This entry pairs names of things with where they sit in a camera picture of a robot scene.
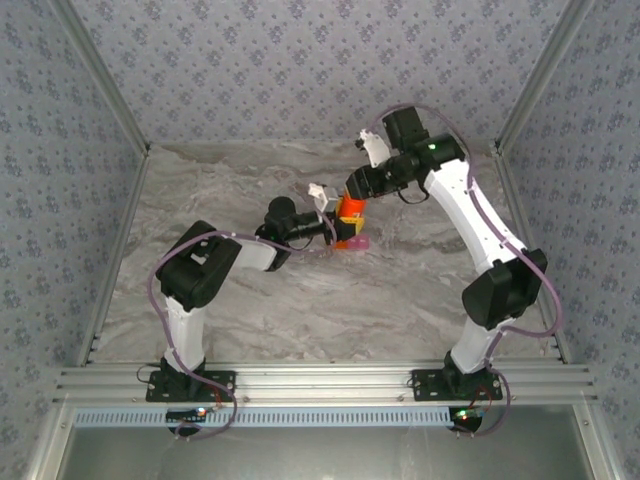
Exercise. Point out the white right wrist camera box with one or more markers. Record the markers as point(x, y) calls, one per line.
point(375, 147)

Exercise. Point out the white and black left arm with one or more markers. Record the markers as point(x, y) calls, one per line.
point(185, 330)

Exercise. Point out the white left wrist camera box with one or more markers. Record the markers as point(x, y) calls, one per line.
point(320, 192)

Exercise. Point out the orange and pink pill organizer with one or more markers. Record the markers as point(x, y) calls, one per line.
point(360, 243)

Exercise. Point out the orange pill bottle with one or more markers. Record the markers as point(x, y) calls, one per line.
point(352, 206)

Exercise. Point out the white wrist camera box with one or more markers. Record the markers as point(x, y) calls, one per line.
point(375, 147)
point(320, 192)

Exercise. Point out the aluminium mounting rail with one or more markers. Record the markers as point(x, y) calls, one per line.
point(325, 382)

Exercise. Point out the aluminium table side rail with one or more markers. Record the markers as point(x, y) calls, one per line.
point(131, 200)
point(516, 200)

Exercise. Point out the aluminium frame post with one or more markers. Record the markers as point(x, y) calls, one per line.
point(542, 75)
point(103, 75)

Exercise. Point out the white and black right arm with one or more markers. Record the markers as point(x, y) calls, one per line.
point(470, 210)

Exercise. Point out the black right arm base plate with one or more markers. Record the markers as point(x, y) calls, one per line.
point(425, 387)

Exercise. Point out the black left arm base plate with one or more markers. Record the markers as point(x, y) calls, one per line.
point(222, 380)

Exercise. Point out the grey metal shelf panel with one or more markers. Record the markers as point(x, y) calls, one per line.
point(325, 455)

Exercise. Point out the small circuit board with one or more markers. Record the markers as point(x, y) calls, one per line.
point(187, 414)
point(467, 416)

